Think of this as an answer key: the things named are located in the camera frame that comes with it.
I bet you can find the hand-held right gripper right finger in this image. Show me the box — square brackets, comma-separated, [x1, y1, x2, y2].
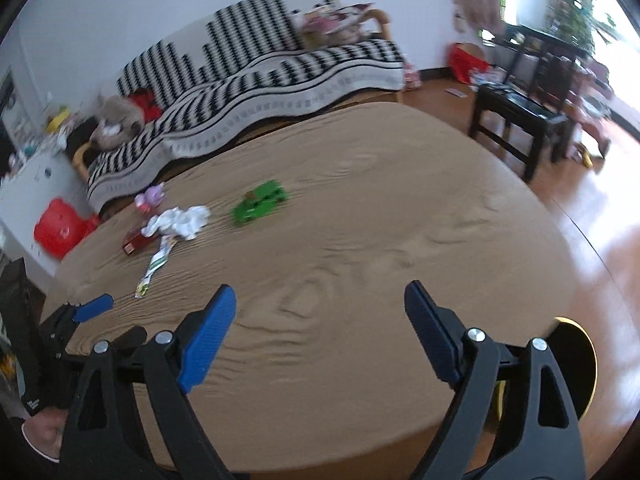
[404, 280, 586, 480]

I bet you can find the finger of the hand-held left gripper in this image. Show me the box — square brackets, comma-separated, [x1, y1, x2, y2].
[37, 293, 115, 357]
[107, 325, 148, 356]

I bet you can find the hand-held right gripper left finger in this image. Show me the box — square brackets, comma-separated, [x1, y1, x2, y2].
[59, 284, 237, 480]

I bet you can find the green white strip wrapper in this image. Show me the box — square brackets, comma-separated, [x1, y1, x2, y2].
[135, 235, 176, 300]

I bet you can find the person's left hand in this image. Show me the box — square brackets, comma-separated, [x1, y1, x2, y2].
[22, 407, 66, 462]

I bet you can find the red plastic child chair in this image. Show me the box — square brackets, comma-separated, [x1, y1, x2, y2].
[34, 197, 101, 260]

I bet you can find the crumpled white tissue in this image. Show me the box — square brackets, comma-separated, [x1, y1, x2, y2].
[141, 205, 211, 240]

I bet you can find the pink plastic toy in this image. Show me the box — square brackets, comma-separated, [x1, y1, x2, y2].
[135, 183, 166, 211]

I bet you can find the white cabinet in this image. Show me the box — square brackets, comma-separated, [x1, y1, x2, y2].
[0, 152, 96, 281]

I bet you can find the green toy car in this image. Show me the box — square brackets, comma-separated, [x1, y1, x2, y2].
[232, 180, 290, 226]

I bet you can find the yellow round stool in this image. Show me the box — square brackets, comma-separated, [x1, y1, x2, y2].
[500, 316, 597, 421]

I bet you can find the brown plush toy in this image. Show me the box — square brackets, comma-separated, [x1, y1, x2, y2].
[90, 96, 146, 150]

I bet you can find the red cushion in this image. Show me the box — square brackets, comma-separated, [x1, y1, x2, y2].
[127, 89, 162, 123]

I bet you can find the black bench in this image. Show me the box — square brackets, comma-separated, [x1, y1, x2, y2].
[470, 84, 571, 182]

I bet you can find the black white striped blanket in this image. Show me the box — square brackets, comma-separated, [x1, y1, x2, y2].
[87, 0, 405, 208]

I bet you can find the red bag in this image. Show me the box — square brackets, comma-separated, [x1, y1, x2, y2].
[447, 42, 491, 85]

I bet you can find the black wooden chair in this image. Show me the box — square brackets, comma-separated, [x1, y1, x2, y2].
[500, 25, 586, 111]

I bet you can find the pink printed pillow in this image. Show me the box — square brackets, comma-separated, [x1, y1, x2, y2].
[300, 4, 373, 46]

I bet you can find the wooden frame sofa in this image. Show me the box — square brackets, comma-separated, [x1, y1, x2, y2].
[72, 0, 407, 211]

